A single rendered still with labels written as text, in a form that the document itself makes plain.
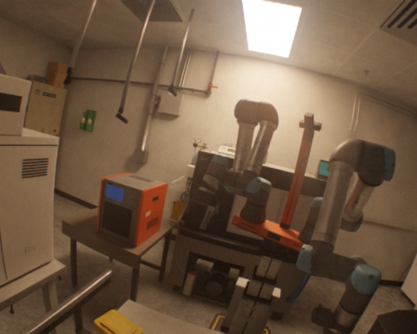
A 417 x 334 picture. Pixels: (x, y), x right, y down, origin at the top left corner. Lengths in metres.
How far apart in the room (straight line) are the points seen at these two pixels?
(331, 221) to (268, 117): 0.65
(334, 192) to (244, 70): 2.73
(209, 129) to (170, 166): 0.75
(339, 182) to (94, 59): 4.18
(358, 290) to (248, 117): 0.95
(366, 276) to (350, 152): 0.41
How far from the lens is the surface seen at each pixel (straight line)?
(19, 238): 0.95
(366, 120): 3.49
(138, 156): 3.39
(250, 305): 1.41
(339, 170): 0.78
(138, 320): 0.88
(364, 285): 0.59
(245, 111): 1.23
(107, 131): 3.86
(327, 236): 0.68
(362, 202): 1.02
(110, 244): 1.72
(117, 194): 1.67
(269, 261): 1.29
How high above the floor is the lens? 1.54
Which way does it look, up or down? 6 degrees down
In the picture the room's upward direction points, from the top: 12 degrees clockwise
